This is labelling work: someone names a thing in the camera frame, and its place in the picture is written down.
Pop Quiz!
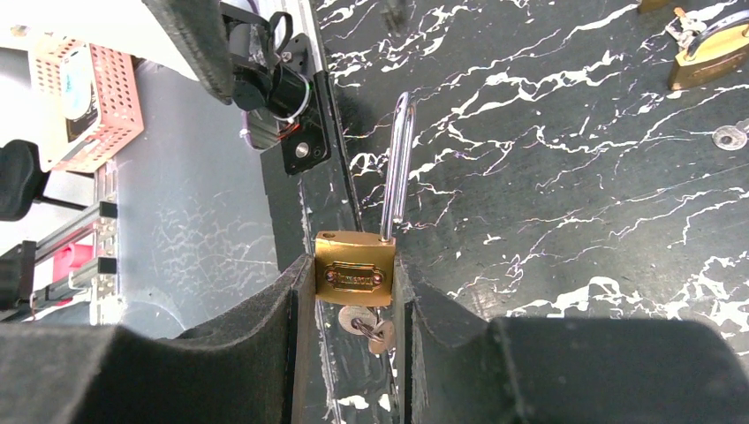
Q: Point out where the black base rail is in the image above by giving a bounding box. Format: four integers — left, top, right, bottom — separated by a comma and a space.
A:
239, 32, 364, 235

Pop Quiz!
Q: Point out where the silver key pair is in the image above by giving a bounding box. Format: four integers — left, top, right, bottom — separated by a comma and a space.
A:
338, 306, 396, 355

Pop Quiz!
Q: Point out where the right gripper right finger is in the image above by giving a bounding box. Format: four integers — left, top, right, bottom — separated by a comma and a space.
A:
392, 257, 748, 423

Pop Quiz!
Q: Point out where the pink basket outside table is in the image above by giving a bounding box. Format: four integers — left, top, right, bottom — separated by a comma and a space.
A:
28, 34, 144, 173

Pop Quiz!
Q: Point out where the single silver key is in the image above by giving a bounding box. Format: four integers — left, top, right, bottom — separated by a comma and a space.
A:
712, 119, 748, 151

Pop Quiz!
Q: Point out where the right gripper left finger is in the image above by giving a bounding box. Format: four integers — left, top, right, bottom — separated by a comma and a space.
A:
1, 254, 314, 423

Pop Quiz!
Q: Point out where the small brass padlock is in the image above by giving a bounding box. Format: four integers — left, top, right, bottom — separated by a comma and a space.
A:
314, 92, 416, 307
637, 0, 670, 14

